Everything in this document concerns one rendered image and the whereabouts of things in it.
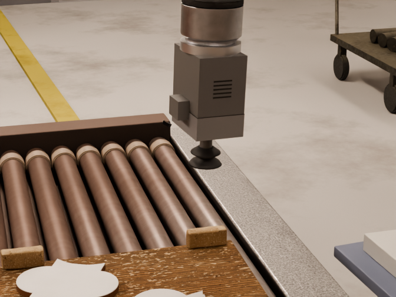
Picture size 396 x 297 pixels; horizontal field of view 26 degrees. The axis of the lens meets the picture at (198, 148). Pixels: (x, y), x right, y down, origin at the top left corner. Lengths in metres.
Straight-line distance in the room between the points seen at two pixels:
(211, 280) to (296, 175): 2.87
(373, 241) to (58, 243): 0.50
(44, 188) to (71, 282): 0.40
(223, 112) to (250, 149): 3.31
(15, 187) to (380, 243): 0.64
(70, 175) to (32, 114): 3.39
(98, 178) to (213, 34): 0.62
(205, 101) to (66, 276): 0.33
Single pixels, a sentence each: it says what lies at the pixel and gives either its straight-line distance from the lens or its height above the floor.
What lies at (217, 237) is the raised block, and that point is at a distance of 1.27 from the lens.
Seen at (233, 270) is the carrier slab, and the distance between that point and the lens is 1.21.
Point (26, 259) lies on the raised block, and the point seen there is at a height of 0.95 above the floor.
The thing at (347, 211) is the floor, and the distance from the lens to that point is 3.70.
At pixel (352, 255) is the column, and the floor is 0.87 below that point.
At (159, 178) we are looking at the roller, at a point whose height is 0.92.
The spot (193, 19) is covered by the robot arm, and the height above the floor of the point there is 1.30.
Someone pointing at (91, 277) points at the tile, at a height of 0.95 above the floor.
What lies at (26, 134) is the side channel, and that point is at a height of 0.95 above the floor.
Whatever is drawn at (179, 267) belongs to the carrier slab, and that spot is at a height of 0.94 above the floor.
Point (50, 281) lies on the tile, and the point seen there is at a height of 0.95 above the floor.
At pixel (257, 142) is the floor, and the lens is 4.46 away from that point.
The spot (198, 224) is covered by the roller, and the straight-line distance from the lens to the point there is 1.42.
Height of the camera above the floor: 1.51
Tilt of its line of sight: 20 degrees down
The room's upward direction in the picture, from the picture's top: straight up
